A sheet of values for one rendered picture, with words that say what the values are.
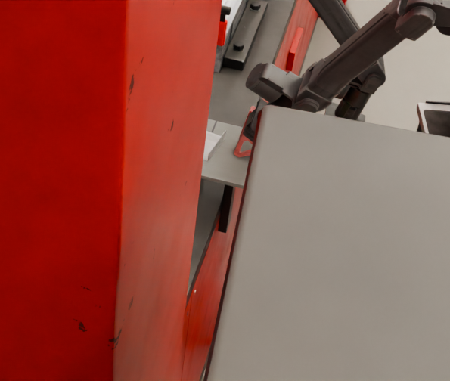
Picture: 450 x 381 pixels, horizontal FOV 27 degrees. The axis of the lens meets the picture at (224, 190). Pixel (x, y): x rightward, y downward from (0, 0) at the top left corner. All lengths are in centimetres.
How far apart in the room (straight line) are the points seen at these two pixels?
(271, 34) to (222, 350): 215
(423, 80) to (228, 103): 186
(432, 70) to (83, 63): 368
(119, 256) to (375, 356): 19
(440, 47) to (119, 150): 381
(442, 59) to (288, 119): 366
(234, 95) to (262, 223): 183
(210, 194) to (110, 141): 155
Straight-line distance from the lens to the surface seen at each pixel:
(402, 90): 396
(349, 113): 226
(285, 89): 180
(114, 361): 66
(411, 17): 148
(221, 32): 198
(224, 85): 235
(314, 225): 50
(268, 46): 251
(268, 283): 47
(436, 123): 211
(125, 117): 50
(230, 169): 193
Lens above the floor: 230
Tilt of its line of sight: 44 degrees down
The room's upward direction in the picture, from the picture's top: 8 degrees clockwise
